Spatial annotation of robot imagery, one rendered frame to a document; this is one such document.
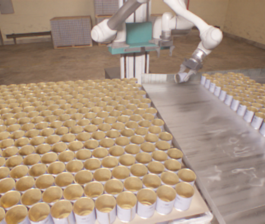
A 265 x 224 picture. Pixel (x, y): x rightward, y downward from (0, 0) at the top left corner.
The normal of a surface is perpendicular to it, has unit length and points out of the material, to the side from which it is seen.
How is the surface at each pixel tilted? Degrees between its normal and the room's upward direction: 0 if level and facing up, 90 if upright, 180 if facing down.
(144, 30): 90
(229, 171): 0
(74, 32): 89
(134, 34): 90
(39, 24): 90
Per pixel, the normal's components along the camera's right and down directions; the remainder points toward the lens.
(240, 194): 0.00, -0.85
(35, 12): 0.20, 0.51
